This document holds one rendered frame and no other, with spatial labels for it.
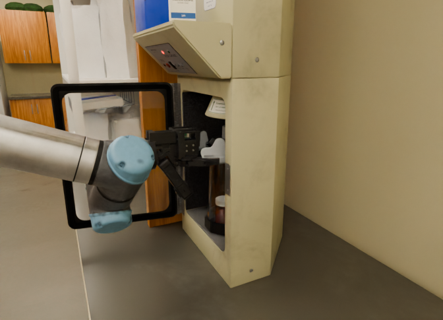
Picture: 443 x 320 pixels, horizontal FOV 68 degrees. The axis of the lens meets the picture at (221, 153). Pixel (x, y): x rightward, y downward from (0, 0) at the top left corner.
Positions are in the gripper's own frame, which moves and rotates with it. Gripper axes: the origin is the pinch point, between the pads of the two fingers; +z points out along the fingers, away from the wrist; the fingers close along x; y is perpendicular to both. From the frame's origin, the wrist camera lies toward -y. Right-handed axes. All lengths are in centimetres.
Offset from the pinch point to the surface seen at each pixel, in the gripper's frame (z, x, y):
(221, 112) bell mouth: -3.5, -3.9, 11.1
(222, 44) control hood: -8.6, -14.0, 25.1
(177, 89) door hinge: -6.6, 17.9, 15.0
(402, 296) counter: 28, -33, -27
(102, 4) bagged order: -11, 117, 51
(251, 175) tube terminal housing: -1.0, -13.7, -1.4
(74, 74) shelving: -28, 102, 17
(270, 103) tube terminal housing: 2.9, -13.8, 13.9
